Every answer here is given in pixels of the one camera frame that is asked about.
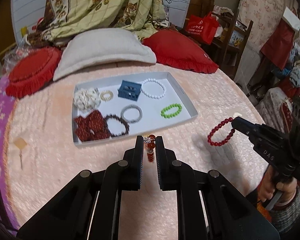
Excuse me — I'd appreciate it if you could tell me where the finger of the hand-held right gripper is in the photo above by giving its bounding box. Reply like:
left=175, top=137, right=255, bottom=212
left=231, top=117, right=256, bottom=137

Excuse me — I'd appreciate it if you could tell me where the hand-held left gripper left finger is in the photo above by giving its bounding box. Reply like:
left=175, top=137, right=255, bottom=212
left=16, top=135, right=144, bottom=240

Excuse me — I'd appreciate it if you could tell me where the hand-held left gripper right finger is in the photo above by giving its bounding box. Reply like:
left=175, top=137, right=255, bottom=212
left=155, top=135, right=280, bottom=240

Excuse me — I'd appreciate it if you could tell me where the orange bead bracelet with charm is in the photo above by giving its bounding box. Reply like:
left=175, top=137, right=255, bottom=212
left=144, top=134, right=157, bottom=162

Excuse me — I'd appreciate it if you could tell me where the red bead bracelet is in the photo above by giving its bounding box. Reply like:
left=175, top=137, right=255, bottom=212
left=207, top=117, right=237, bottom=147

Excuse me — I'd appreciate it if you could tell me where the brown wooden bead bracelet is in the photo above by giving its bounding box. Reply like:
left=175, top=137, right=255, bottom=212
left=104, top=114, right=130, bottom=138

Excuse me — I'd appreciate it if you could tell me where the green bead bracelet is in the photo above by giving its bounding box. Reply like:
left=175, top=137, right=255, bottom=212
left=160, top=103, right=183, bottom=119

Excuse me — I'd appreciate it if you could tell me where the silver mesh bracelet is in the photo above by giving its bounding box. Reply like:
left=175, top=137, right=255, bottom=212
left=120, top=104, right=143, bottom=124

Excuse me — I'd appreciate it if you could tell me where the white cardboard tray box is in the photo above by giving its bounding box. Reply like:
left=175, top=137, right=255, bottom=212
left=71, top=71, right=199, bottom=147

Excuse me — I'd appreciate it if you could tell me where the dark red polka-dot scrunchie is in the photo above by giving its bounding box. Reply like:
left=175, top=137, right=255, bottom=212
left=74, top=110, right=110, bottom=142

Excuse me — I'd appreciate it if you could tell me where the white bead bracelet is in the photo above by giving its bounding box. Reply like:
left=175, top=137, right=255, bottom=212
left=141, top=78, right=167, bottom=100

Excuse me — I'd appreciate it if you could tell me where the blue hair claw clip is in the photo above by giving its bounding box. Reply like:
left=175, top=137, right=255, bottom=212
left=117, top=80, right=142, bottom=102

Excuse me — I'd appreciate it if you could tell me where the gold spiral hair tie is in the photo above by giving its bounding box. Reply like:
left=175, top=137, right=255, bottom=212
left=100, top=90, right=115, bottom=103

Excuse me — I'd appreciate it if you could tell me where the white cherry-print scrunchie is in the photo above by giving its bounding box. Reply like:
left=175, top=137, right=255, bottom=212
left=73, top=87, right=102, bottom=112

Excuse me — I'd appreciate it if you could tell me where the person's right forearm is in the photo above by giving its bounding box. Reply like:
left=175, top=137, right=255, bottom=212
left=245, top=187, right=300, bottom=234

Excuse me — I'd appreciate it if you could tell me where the person's right hand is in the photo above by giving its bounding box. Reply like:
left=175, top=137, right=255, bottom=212
left=259, top=166, right=298, bottom=206

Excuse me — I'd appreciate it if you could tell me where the pile of clothes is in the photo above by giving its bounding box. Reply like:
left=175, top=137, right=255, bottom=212
left=275, top=47, right=300, bottom=93

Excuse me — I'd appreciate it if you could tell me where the wooden shelf rack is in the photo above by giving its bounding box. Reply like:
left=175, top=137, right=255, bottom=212
left=210, top=5, right=254, bottom=80

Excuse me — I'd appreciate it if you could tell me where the red hanging garment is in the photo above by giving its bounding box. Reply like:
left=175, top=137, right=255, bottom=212
left=261, top=20, right=300, bottom=70

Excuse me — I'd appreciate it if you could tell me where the large red ruffled pillow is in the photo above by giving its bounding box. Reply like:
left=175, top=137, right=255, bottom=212
left=142, top=29, right=219, bottom=74

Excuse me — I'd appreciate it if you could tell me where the red shopping bag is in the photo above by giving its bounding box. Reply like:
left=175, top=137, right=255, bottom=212
left=184, top=12, right=220, bottom=45

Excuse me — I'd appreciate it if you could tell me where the beige pillow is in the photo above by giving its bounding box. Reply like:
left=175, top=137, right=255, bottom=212
left=52, top=28, right=157, bottom=82

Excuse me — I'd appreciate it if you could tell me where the white paper box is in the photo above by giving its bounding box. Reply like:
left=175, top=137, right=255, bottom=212
left=282, top=6, right=300, bottom=30

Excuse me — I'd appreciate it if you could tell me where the hairpin with beige square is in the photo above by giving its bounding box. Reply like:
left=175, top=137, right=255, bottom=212
left=14, top=137, right=28, bottom=170

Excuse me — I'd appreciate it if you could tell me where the round red ruffled pillow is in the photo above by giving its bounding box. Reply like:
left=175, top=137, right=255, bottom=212
left=5, top=47, right=63, bottom=98

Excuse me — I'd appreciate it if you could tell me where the purple flowered blanket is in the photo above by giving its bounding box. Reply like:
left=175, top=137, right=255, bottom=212
left=0, top=76, right=18, bottom=233

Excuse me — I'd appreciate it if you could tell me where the floral green quilt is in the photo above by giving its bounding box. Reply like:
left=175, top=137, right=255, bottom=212
left=27, top=0, right=173, bottom=47

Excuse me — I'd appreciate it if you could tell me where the clear plastic bag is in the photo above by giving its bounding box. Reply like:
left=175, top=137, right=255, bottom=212
left=2, top=47, right=25, bottom=68

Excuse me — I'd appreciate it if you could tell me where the pink floral wall cloth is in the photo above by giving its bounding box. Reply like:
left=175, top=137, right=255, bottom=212
left=236, top=0, right=288, bottom=63

